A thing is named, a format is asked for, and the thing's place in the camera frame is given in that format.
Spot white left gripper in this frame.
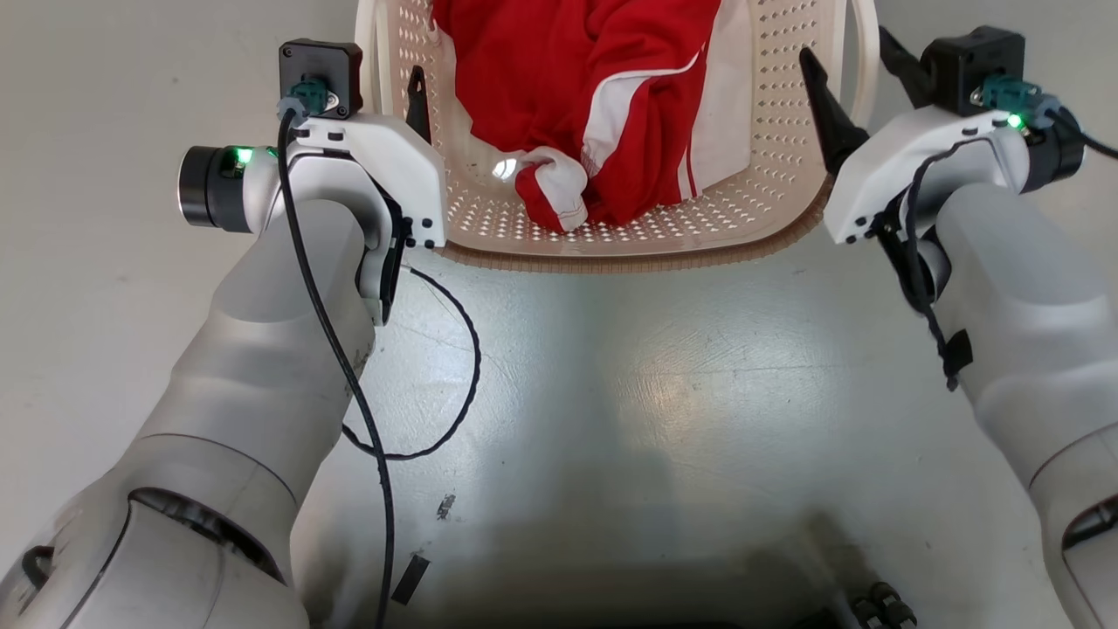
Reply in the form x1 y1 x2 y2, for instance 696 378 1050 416
284 66 448 254

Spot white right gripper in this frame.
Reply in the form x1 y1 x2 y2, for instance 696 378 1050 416
798 26 1032 245

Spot beige perforated plastic laundry basket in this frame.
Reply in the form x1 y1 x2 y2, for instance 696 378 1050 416
354 0 880 273

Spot red and white garment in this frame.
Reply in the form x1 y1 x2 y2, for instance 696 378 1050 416
431 0 754 233

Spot black tape strip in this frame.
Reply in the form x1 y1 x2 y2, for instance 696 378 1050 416
390 553 431 605

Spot black right camera cable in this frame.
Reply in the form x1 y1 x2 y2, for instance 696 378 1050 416
1044 105 1118 161

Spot looping black left gripper cable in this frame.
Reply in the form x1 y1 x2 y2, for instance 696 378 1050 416
341 265 483 461

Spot black right gripper cable with strap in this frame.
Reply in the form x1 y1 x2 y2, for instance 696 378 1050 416
900 138 975 392

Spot long black left arm cable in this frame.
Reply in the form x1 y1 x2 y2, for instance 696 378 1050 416
276 105 398 629

